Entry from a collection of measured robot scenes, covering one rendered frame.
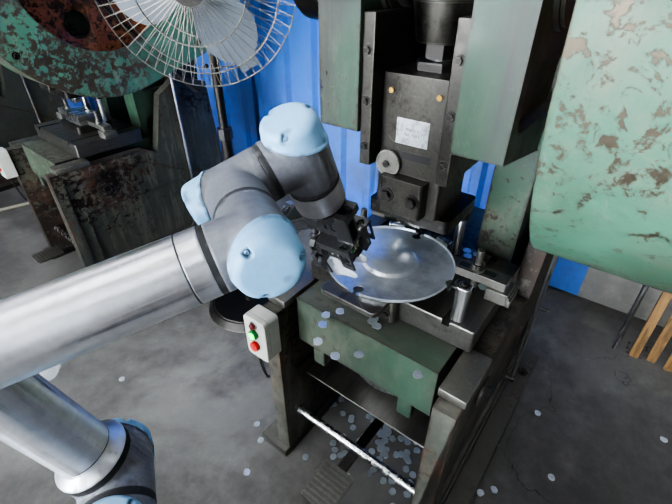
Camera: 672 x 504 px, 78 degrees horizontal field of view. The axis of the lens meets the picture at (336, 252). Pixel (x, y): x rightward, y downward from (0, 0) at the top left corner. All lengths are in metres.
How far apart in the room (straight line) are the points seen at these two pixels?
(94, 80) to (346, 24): 1.21
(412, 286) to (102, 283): 0.62
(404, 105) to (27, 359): 0.70
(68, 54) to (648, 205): 1.72
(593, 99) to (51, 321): 0.49
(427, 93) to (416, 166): 0.14
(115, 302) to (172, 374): 1.43
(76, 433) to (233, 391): 1.01
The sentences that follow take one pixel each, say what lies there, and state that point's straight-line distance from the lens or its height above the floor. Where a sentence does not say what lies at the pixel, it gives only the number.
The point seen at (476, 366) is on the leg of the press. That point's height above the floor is 0.64.
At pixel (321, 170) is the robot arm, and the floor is 1.12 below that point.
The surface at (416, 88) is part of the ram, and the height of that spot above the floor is 1.15.
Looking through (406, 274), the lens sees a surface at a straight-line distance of 0.91.
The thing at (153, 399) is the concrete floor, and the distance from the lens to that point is 1.78.
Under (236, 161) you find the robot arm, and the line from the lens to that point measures 0.52.
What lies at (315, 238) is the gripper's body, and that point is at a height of 0.98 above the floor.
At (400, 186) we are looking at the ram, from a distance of 0.87.
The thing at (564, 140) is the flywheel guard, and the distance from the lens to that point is 0.45.
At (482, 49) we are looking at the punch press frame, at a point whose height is 1.23.
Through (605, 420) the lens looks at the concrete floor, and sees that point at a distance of 1.87.
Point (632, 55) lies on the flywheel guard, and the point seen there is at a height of 1.28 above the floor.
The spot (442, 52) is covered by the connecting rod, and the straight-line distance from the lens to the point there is 0.87.
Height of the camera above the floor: 1.33
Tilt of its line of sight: 34 degrees down
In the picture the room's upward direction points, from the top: straight up
